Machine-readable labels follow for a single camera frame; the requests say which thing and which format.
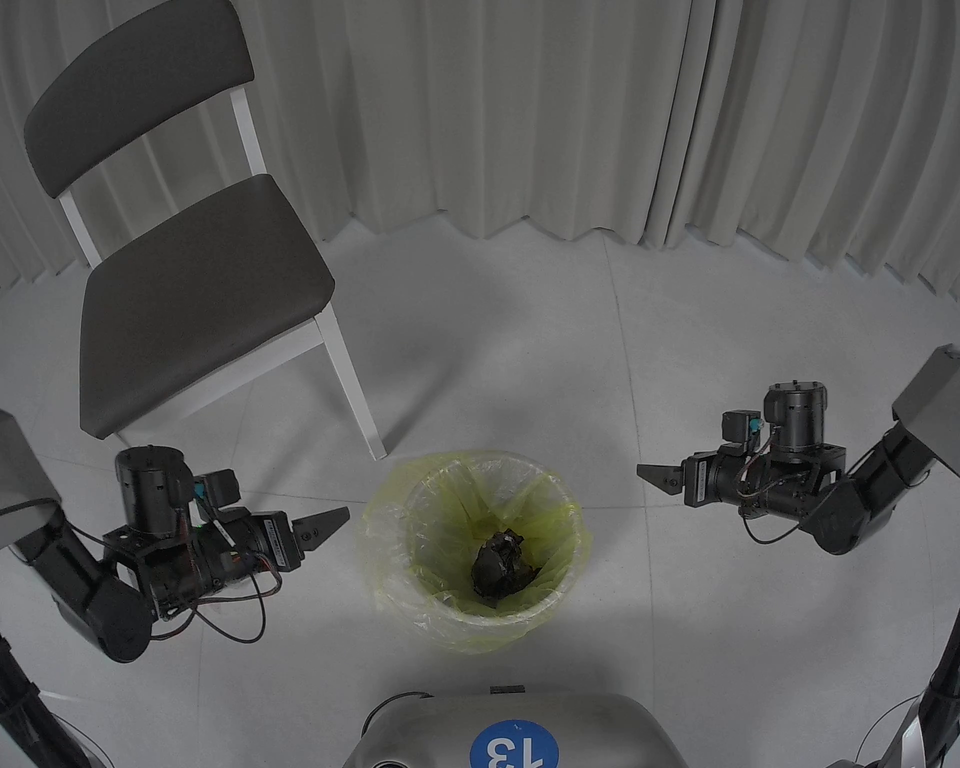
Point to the yellow plastic bag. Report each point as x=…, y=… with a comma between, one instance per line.
x=390, y=540

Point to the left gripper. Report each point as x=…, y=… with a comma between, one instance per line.
x=240, y=551

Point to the black plastic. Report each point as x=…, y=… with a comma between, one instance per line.
x=504, y=566

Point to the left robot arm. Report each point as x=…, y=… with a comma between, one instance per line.
x=90, y=592

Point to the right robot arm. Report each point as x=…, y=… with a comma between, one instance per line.
x=855, y=510

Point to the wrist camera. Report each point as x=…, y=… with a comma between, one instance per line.
x=217, y=491
x=739, y=427

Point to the white curtain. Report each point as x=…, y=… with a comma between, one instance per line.
x=487, y=105
x=825, y=120

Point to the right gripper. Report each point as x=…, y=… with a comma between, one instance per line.
x=727, y=480

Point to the white trash bin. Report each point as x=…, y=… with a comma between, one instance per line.
x=517, y=610

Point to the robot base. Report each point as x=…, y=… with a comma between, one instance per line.
x=510, y=731

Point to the white chair dark grey seat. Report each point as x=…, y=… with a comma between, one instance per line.
x=202, y=300

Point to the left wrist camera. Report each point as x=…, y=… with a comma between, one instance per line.
x=217, y=491

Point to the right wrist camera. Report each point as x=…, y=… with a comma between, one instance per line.
x=739, y=427

